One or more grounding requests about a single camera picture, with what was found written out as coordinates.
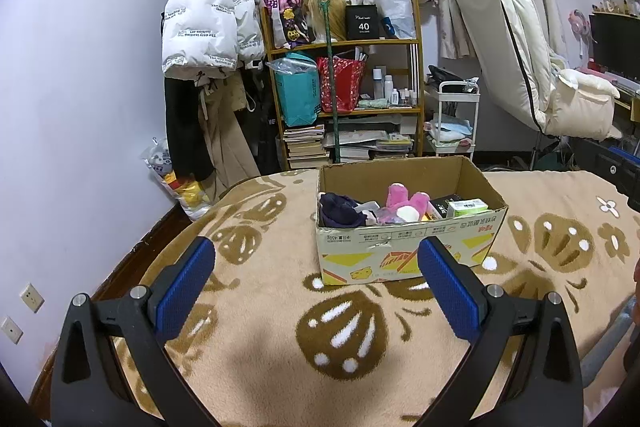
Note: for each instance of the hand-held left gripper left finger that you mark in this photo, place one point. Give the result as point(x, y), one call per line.
point(182, 292)

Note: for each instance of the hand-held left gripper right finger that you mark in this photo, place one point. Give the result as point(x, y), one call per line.
point(450, 292)

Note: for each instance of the printed cardboard box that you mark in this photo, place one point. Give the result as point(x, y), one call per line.
point(380, 252)

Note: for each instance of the light green tissue box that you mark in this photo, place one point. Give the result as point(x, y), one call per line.
point(467, 207)

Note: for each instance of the pink plush toy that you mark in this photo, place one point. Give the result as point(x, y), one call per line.
point(397, 197)

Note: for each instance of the beige patterned blanket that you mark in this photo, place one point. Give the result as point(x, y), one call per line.
point(240, 357)

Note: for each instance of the plastic bag of toys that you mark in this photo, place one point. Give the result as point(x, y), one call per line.
point(165, 167)

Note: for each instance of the dark navy cloth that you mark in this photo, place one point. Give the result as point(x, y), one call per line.
point(340, 209)

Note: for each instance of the beige trousers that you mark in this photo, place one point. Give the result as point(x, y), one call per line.
point(227, 142)

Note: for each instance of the black coat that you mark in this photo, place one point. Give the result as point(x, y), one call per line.
point(187, 132)

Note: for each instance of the light blue cloth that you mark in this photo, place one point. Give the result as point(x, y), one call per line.
point(450, 127)

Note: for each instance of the stack of books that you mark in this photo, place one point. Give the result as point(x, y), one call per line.
point(305, 147)

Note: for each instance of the black desk drawer unit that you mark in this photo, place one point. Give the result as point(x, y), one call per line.
point(610, 167)

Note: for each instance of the white trolley cart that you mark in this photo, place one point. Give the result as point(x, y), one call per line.
point(457, 88)

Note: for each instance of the black device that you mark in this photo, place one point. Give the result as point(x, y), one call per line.
point(442, 74)

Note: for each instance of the row of cosmetic bottles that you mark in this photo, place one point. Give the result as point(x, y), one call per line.
point(378, 82)

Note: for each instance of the teal bag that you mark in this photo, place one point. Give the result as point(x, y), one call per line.
point(297, 92)

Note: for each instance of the red bag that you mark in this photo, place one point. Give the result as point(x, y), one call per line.
point(350, 82)

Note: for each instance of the green pole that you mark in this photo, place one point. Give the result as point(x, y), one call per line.
point(332, 82)

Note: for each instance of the wooden shelf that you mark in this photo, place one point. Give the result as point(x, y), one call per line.
point(345, 43)

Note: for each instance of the black box white print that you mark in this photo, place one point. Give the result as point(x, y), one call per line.
point(363, 22)

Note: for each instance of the white puffer jacket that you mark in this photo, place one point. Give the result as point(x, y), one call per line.
point(205, 7)

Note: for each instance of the white recliner chair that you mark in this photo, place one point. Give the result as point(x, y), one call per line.
point(500, 7)

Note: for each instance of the black pink patterned bag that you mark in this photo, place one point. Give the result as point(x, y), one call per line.
point(285, 17)

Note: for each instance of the white plastic bag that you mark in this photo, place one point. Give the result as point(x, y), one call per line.
point(395, 2)

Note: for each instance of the pink desk fan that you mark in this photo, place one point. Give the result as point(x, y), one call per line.
point(579, 24)

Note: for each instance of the black monitor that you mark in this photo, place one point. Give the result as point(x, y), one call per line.
point(615, 42)

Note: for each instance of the blonde wig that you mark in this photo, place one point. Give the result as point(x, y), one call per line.
point(315, 14)

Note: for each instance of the wall socket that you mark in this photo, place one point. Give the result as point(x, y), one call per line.
point(31, 298)
point(11, 330)

